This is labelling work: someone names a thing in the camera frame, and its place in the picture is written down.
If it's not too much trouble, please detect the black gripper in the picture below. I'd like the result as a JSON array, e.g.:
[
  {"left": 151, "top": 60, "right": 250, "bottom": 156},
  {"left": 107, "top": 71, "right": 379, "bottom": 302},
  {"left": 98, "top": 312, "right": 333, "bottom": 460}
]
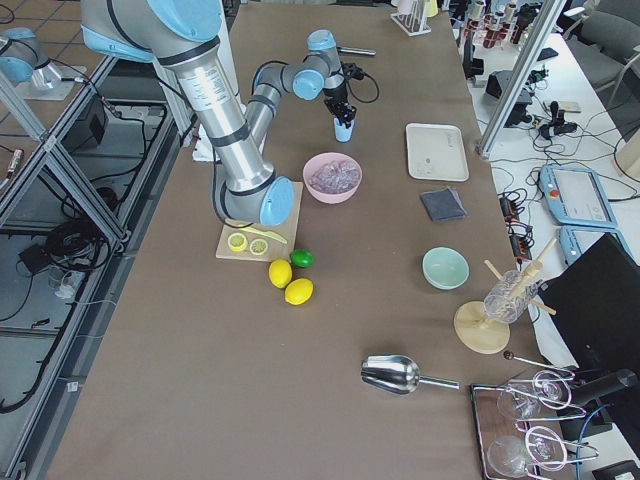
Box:
[{"left": 323, "top": 62, "right": 366, "bottom": 125}]

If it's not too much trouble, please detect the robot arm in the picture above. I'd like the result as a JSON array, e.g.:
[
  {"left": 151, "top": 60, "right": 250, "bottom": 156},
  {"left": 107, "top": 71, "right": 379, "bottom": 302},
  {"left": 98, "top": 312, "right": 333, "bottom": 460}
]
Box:
[
  {"left": 81, "top": 1, "right": 356, "bottom": 226},
  {"left": 1, "top": 27, "right": 50, "bottom": 83}
]

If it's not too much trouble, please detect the light blue plastic cup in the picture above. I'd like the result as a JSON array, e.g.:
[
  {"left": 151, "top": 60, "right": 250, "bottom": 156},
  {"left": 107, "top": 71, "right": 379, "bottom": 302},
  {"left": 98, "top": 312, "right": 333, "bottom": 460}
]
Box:
[{"left": 334, "top": 118, "right": 355, "bottom": 143}]

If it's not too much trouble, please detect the pink bowl of ice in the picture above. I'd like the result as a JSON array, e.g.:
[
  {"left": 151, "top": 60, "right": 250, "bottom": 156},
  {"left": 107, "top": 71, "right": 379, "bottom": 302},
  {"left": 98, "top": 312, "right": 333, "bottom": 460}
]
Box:
[{"left": 302, "top": 152, "right": 362, "bottom": 204}]

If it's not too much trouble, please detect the pink plastic cup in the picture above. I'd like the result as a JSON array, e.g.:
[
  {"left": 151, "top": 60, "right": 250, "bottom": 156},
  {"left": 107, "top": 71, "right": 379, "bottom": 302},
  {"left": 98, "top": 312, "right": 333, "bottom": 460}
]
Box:
[{"left": 397, "top": 0, "right": 421, "bottom": 15}]

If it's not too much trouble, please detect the yellow plastic cup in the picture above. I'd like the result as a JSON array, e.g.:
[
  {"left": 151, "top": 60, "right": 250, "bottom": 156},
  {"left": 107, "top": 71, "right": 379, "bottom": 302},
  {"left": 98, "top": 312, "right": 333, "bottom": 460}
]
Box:
[{"left": 423, "top": 0, "right": 439, "bottom": 18}]

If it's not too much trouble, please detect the steel ice scoop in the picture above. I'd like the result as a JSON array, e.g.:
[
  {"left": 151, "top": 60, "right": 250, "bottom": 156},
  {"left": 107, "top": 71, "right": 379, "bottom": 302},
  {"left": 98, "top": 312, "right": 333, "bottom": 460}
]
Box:
[{"left": 360, "top": 354, "right": 460, "bottom": 395}]

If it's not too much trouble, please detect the steel muddler black tip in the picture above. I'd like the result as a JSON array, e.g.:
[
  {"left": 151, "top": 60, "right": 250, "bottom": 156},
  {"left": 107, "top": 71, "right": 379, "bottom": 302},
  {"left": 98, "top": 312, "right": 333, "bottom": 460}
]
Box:
[{"left": 337, "top": 46, "right": 376, "bottom": 57}]

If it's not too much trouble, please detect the cream rabbit tray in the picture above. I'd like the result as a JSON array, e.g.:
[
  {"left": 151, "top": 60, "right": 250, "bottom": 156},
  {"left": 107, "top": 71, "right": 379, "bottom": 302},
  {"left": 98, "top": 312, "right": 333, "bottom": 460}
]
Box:
[{"left": 405, "top": 123, "right": 469, "bottom": 182}]

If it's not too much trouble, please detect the grey folded cloth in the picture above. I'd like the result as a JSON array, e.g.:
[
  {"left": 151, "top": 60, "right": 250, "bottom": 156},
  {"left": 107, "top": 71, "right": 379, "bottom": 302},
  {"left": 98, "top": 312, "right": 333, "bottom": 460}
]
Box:
[{"left": 420, "top": 187, "right": 467, "bottom": 222}]

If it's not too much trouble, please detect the yellow plastic knife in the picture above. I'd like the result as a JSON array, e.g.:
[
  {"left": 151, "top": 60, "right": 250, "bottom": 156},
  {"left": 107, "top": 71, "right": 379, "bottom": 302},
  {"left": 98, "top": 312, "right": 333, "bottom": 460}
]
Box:
[{"left": 237, "top": 225, "right": 288, "bottom": 245}]

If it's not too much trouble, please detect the green lime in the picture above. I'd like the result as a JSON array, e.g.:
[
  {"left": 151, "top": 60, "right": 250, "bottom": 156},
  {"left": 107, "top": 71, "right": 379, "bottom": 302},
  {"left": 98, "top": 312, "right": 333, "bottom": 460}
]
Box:
[{"left": 289, "top": 249, "right": 315, "bottom": 268}]

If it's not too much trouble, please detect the lemon half slice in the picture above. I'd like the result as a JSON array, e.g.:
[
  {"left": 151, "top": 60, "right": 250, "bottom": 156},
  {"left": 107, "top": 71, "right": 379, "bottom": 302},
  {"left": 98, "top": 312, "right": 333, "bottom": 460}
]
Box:
[
  {"left": 249, "top": 238, "right": 269, "bottom": 256},
  {"left": 227, "top": 232, "right": 249, "bottom": 253}
]

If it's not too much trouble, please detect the wooden cutting board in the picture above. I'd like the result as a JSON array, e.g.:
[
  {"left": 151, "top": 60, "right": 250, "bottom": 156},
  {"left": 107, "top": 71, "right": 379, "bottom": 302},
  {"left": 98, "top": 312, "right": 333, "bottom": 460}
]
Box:
[{"left": 215, "top": 182, "right": 303, "bottom": 262}]

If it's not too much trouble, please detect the whole lemon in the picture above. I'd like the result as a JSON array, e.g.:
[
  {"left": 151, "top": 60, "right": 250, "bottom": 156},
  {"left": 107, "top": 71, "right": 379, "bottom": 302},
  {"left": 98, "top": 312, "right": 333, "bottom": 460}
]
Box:
[
  {"left": 268, "top": 259, "right": 293, "bottom": 289},
  {"left": 284, "top": 278, "right": 314, "bottom": 306}
]

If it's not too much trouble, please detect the green ceramic bowl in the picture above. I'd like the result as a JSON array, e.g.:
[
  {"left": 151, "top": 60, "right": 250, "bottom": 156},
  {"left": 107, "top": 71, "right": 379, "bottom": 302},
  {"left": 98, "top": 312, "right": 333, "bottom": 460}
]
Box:
[{"left": 422, "top": 247, "right": 470, "bottom": 290}]

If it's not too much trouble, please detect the clear textured glass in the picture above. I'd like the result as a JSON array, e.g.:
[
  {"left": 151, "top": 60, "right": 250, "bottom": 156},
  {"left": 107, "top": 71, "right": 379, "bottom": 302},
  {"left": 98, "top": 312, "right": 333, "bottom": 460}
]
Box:
[{"left": 483, "top": 270, "right": 541, "bottom": 324}]

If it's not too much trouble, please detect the blue teach pendant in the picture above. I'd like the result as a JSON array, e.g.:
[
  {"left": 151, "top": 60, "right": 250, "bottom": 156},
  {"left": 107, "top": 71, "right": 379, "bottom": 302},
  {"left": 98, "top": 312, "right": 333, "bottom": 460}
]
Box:
[
  {"left": 559, "top": 225, "right": 620, "bottom": 266},
  {"left": 538, "top": 165, "right": 618, "bottom": 228}
]

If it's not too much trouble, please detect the wooden mug tree stand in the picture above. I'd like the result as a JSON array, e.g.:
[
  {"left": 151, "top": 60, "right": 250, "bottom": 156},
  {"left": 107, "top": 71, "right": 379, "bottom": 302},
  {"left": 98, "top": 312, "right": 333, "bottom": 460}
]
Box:
[{"left": 453, "top": 238, "right": 557, "bottom": 354}]

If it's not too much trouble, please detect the black computer monitor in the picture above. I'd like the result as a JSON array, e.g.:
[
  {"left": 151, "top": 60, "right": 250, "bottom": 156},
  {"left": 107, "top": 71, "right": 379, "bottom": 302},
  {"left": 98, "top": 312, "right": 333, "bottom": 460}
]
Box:
[{"left": 537, "top": 232, "right": 640, "bottom": 381}]

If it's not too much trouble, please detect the wine glass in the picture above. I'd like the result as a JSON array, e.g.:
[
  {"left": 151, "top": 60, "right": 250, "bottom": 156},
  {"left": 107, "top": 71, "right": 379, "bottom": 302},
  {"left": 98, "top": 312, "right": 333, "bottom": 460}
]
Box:
[
  {"left": 497, "top": 370, "right": 572, "bottom": 420},
  {"left": 487, "top": 426, "right": 568, "bottom": 479}
]

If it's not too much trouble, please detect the black framed tray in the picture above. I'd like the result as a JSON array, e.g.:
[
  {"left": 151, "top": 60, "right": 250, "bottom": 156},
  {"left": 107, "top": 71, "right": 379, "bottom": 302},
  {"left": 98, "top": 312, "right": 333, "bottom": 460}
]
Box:
[{"left": 468, "top": 381, "right": 640, "bottom": 480}]

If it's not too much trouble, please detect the white wire cup rack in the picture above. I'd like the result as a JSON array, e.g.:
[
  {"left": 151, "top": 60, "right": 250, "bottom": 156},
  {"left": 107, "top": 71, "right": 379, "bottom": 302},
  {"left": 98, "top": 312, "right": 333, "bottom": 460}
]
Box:
[{"left": 390, "top": 0, "right": 431, "bottom": 37}]

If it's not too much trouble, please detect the aluminium frame post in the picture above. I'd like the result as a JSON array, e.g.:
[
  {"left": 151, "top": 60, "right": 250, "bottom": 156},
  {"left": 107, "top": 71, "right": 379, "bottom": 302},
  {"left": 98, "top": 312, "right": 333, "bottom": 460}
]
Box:
[{"left": 476, "top": 0, "right": 564, "bottom": 160}]

